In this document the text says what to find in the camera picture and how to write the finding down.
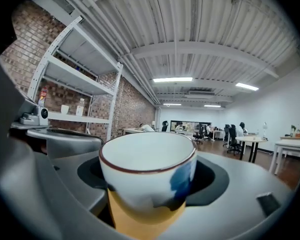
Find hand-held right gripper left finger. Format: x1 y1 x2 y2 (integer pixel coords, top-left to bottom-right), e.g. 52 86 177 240
0 51 131 240

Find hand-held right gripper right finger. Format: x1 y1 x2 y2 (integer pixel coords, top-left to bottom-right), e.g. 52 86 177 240
159 151 295 240

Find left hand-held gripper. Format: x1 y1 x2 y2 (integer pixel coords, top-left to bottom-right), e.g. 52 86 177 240
10 122 104 160

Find clear plastic bottle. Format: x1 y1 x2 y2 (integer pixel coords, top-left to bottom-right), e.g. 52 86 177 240
75 97 86 117

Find red snack can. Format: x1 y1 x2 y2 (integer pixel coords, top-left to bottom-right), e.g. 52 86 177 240
38 86 49 108

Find white rectangular desk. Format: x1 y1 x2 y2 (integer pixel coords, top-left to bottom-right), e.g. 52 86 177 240
210 129 226 141
268 139 300 176
174 129 195 140
122 127 146 136

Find round white table black legs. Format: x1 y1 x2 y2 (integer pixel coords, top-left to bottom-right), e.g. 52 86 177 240
235 135 269 164

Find white metal shelving unit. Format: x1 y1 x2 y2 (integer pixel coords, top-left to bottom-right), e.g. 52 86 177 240
27 15 124 143

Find white desk lamp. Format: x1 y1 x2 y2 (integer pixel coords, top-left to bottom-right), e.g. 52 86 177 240
261 121 269 141

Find wooden side table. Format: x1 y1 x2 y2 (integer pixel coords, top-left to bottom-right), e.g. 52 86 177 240
279 134 300 141

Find black framed window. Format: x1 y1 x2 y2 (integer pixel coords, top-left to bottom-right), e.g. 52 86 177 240
170 120 212 133

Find round wooden table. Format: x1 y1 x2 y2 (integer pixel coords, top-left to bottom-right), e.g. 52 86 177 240
106 188 187 240

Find ceiling air conditioner unit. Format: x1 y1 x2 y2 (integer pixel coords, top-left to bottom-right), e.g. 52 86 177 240
187 89 216 97

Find grey fisheye camera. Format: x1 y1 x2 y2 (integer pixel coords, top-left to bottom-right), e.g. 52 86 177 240
19 105 50 126

